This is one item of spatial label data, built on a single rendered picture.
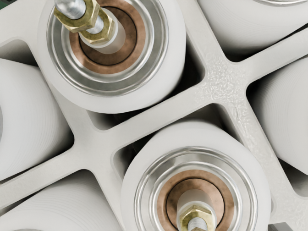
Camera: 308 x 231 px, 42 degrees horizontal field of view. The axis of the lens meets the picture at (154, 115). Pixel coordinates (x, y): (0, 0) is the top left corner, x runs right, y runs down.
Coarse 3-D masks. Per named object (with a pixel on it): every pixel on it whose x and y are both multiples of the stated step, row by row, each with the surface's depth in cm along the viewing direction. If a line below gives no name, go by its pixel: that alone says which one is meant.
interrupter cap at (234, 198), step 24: (168, 168) 25; (192, 168) 24; (216, 168) 24; (240, 168) 24; (144, 192) 25; (168, 192) 25; (216, 192) 25; (240, 192) 24; (144, 216) 25; (168, 216) 25; (216, 216) 25; (240, 216) 24
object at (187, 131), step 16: (160, 128) 40; (176, 128) 27; (192, 128) 25; (208, 128) 27; (160, 144) 25; (176, 144) 25; (192, 144) 25; (208, 144) 25; (224, 144) 25; (240, 144) 25; (144, 160) 25; (240, 160) 25; (256, 160) 25; (128, 176) 25; (256, 176) 25; (128, 192) 25; (256, 192) 25; (128, 208) 25; (128, 224) 25; (256, 224) 25
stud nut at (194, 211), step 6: (186, 210) 22; (192, 210) 21; (198, 210) 21; (204, 210) 21; (180, 216) 21; (186, 216) 21; (192, 216) 21; (198, 216) 21; (204, 216) 21; (210, 216) 21; (180, 222) 21; (186, 222) 21; (210, 222) 21; (186, 228) 21; (210, 228) 21
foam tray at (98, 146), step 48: (192, 0) 31; (0, 48) 33; (192, 48) 34; (288, 48) 31; (192, 96) 32; (240, 96) 31; (96, 144) 32; (144, 144) 43; (0, 192) 33; (288, 192) 31
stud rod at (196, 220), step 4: (192, 220) 21; (196, 220) 20; (200, 220) 20; (188, 224) 21; (192, 224) 20; (196, 224) 20; (200, 224) 20; (204, 224) 20; (188, 228) 20; (192, 228) 19; (204, 228) 19
